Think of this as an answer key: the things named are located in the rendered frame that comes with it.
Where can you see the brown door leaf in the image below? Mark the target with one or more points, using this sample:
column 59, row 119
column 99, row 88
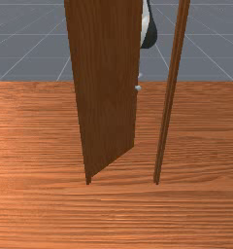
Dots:
column 105, row 84

